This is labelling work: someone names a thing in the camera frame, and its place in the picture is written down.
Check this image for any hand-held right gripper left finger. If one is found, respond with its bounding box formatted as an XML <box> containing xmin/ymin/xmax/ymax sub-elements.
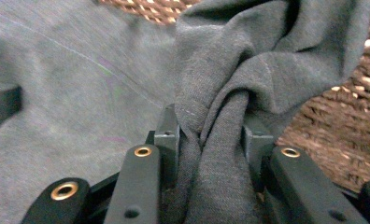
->
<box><xmin>145</xmin><ymin>104</ymin><xmax>181</xmax><ymax>188</ymax></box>

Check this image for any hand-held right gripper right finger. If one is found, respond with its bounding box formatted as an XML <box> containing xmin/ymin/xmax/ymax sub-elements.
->
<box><xmin>241</xmin><ymin>122</ymin><xmax>276</xmax><ymax>191</ymax></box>

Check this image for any brown wicker basket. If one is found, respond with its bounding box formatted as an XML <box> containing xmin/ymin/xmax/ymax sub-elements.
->
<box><xmin>98</xmin><ymin>0</ymin><xmax>370</xmax><ymax>194</ymax></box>

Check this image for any dark grey shirt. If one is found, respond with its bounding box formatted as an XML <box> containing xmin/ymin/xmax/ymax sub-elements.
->
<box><xmin>0</xmin><ymin>0</ymin><xmax>370</xmax><ymax>224</ymax></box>

